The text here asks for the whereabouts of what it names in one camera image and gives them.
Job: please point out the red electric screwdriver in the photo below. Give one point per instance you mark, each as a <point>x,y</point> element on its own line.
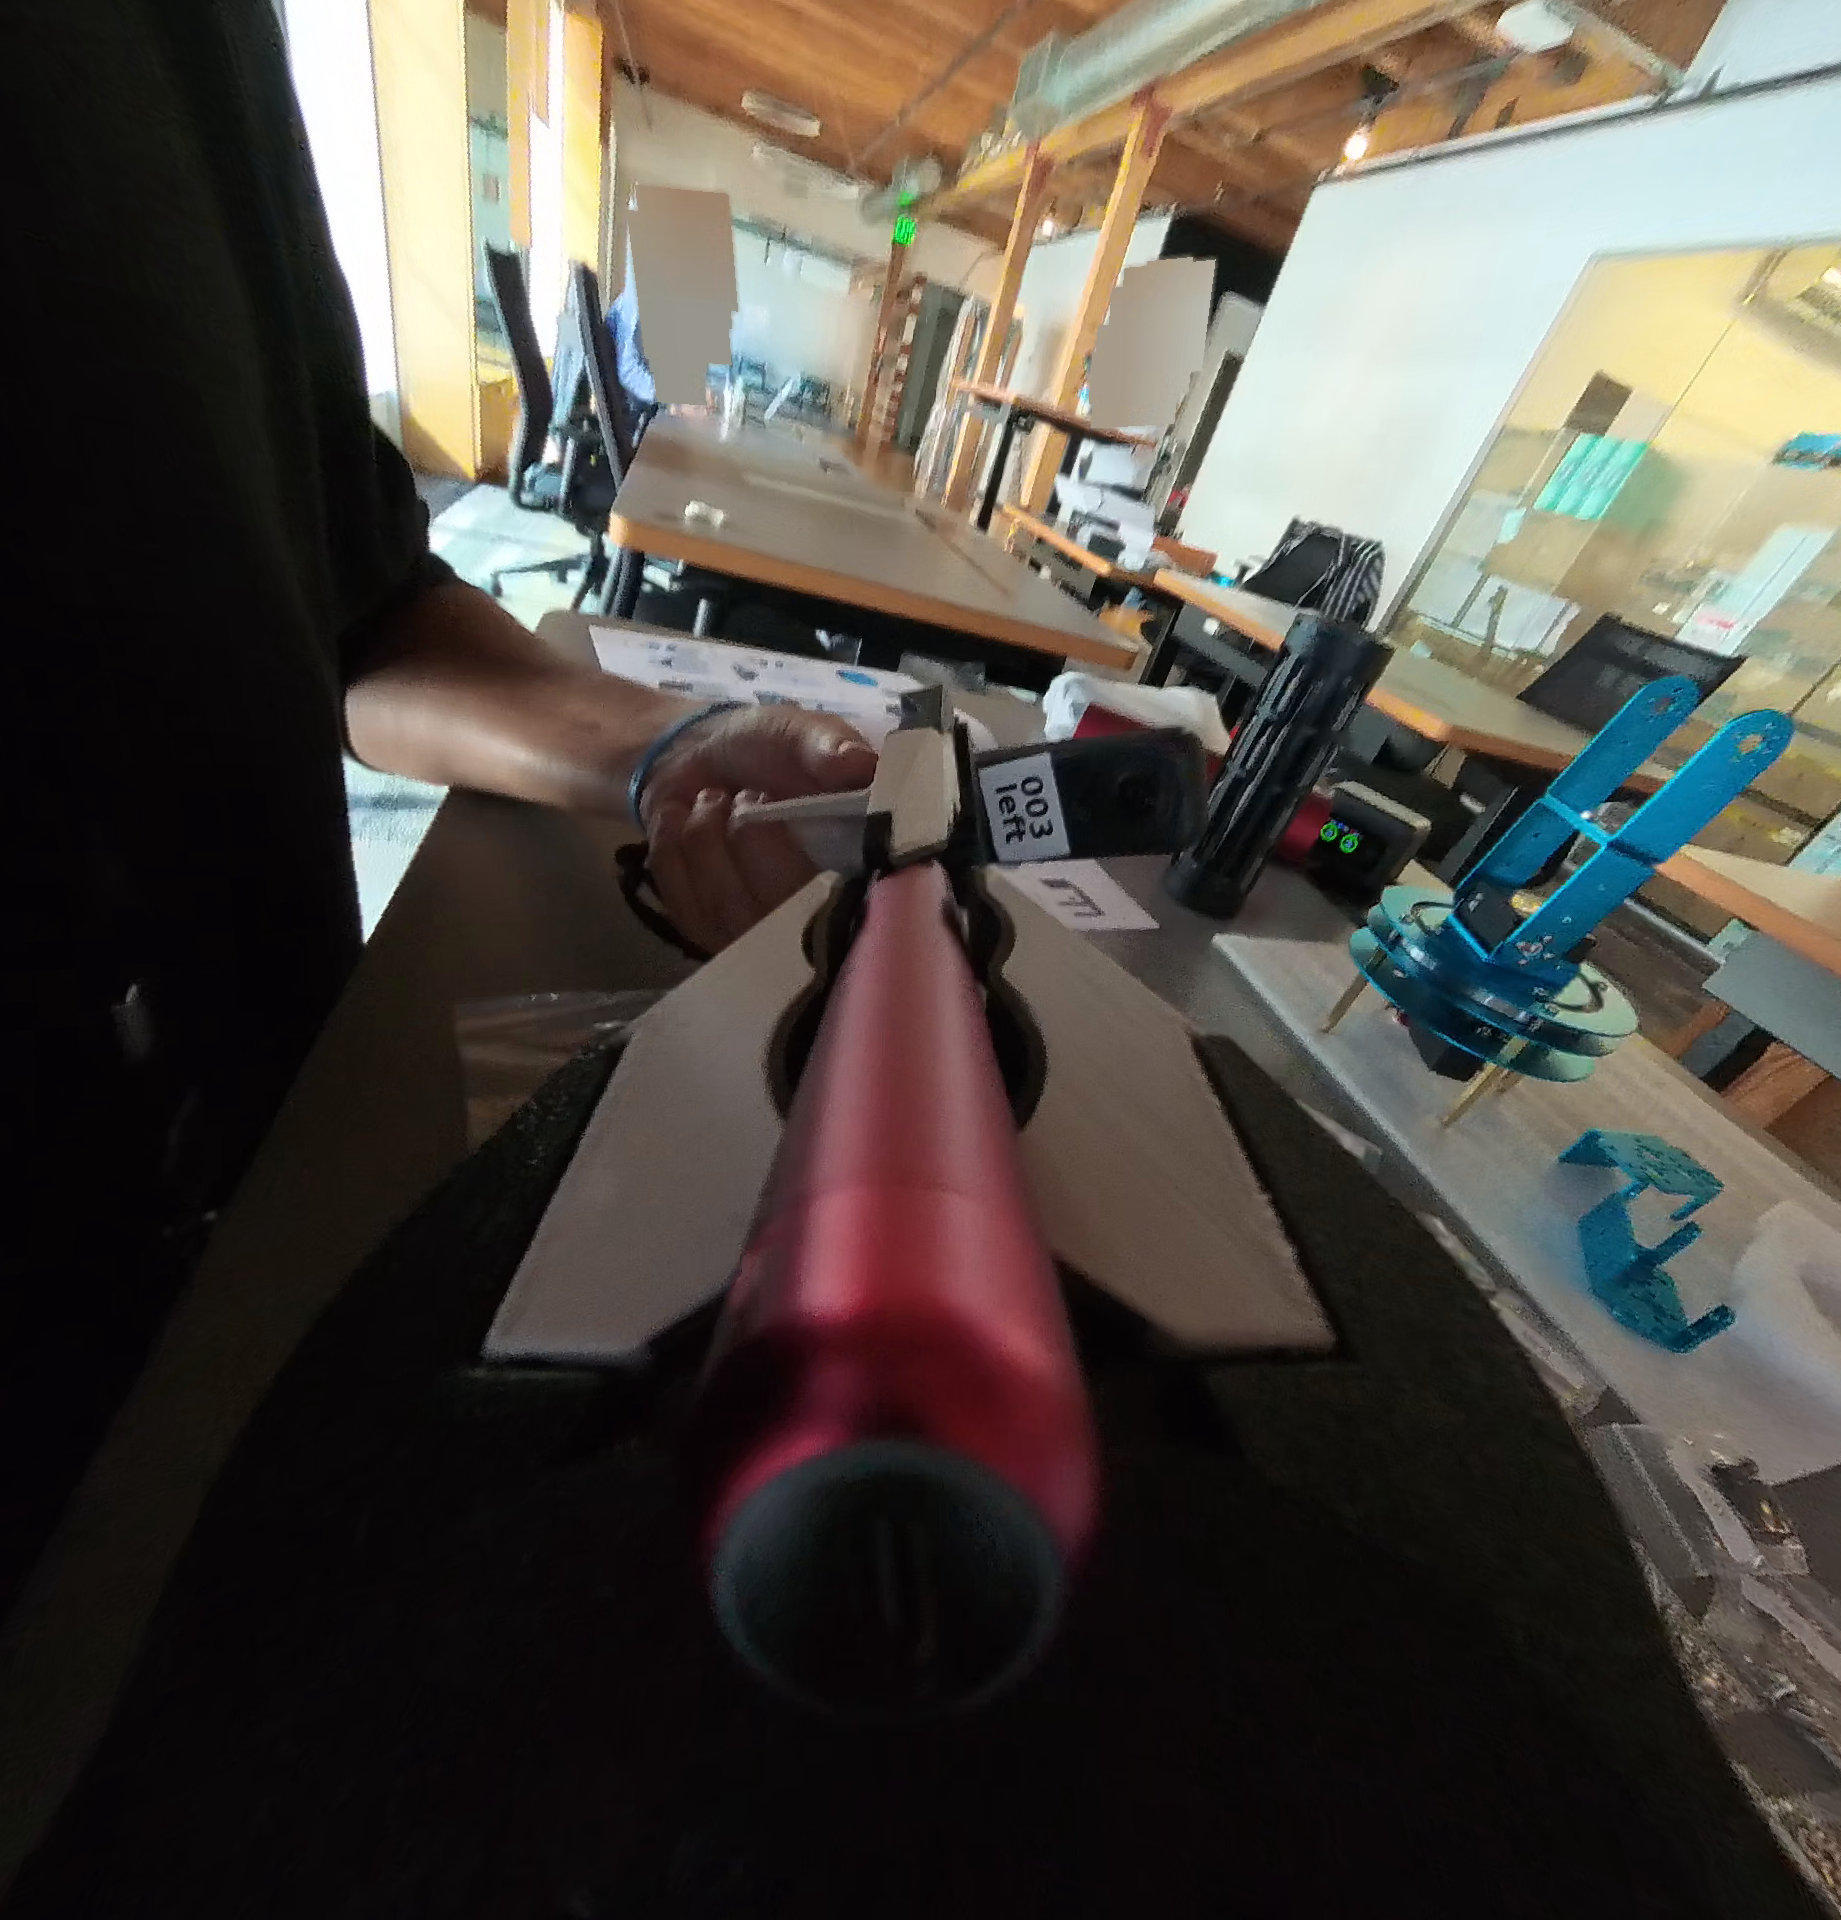
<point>890,1275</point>

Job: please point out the printed instruction sheet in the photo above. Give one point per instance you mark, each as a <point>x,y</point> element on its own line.
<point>740,666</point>

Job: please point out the blue wristband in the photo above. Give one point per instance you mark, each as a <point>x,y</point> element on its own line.
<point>638,781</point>

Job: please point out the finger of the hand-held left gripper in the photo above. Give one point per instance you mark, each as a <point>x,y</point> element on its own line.
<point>918,795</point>
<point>809,810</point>

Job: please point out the blue toy robot arm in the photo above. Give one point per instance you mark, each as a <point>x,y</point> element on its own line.
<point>1535,901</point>

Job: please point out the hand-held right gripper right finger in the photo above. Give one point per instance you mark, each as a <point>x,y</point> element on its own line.
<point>1159,1171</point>

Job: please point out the wooden table with orange edge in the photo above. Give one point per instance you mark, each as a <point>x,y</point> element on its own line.
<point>1460,697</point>

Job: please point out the metal ceiling duct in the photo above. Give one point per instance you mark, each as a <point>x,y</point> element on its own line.
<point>1115,51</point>

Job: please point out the black cylindrical case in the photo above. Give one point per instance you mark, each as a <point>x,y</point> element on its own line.
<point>1280,765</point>

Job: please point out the black device with green lights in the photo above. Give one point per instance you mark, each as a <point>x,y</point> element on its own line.
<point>1370,846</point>

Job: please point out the orange wooden post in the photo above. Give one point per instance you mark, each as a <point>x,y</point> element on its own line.
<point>995,331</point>
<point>1100,285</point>

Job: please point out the crumpled clear plastic wrapping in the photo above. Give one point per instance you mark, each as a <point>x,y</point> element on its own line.
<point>1744,1651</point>

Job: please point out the person's left forearm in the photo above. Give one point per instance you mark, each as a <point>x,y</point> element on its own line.
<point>499,720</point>

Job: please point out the black and white backpack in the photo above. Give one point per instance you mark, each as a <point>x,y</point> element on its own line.
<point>1318,576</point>

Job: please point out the person's black shirt torso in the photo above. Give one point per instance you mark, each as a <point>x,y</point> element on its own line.
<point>139,751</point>

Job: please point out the white foam sheet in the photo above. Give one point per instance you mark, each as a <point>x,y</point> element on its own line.
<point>1460,1291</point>

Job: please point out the black laptop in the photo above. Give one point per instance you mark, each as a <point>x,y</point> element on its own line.
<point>1625,675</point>

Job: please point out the long wooden table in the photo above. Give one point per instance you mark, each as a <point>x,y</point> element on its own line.
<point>800,526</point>

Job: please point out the person's left hand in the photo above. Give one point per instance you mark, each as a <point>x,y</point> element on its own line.
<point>740,870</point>

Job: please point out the blue perforated metal bracket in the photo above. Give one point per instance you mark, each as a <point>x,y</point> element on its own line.
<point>1610,1245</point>

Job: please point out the small white paper label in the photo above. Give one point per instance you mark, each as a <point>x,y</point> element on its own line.
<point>1093,901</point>

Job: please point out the black office chair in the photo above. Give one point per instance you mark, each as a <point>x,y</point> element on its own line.
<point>530,405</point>
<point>605,436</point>

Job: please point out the white crumpled bag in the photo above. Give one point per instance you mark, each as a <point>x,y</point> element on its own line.
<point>1115,706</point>

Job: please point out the grey desk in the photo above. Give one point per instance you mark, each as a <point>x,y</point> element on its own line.
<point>409,960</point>

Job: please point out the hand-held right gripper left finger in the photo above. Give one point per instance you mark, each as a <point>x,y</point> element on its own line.
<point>634,1185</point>

